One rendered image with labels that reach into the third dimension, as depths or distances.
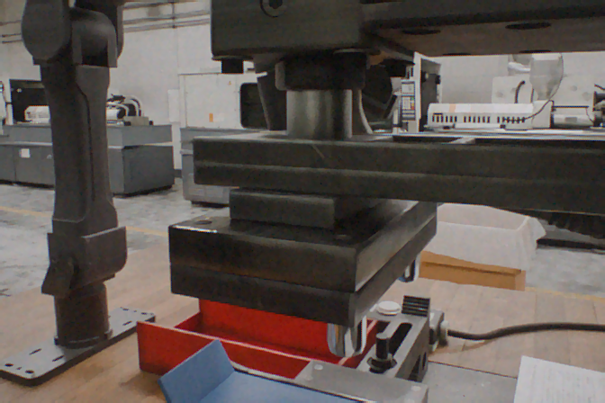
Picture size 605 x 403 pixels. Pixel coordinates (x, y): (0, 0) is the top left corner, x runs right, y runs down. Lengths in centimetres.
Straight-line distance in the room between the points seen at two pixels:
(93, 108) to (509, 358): 57
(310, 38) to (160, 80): 915
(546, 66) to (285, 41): 476
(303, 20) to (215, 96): 583
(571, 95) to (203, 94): 393
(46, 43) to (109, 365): 37
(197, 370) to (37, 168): 832
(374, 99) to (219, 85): 560
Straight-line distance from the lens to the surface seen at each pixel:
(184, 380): 40
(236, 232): 24
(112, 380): 64
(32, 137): 869
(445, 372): 63
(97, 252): 64
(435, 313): 71
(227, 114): 597
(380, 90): 46
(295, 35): 25
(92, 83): 63
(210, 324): 71
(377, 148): 24
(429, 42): 26
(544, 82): 499
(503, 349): 70
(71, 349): 70
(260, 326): 67
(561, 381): 65
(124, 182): 721
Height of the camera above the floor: 120
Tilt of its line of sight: 9 degrees down
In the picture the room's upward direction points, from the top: straight up
